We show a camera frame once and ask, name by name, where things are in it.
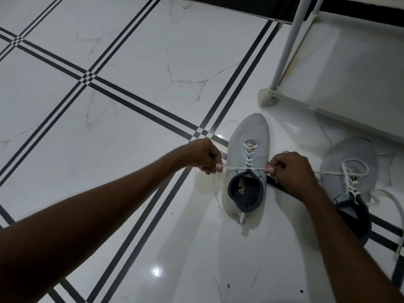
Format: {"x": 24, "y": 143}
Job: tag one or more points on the white shoelace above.
{"x": 350, "y": 176}
{"x": 250, "y": 154}

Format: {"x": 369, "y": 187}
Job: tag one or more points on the person's left hand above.
{"x": 202, "y": 154}

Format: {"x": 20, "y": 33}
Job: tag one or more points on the person's right thumb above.
{"x": 275, "y": 168}

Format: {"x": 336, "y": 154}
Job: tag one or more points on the person's left thumb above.
{"x": 218, "y": 166}

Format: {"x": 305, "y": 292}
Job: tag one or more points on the grey sneaker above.
{"x": 359, "y": 151}
{"x": 252, "y": 135}

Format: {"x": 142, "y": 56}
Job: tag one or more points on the person's right forearm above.
{"x": 347, "y": 249}

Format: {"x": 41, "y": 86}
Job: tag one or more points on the person's right hand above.
{"x": 292, "y": 173}

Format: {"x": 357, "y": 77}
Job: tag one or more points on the person's left forearm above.
{"x": 94, "y": 217}

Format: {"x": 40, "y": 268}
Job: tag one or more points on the white shoe rack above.
{"x": 344, "y": 66}

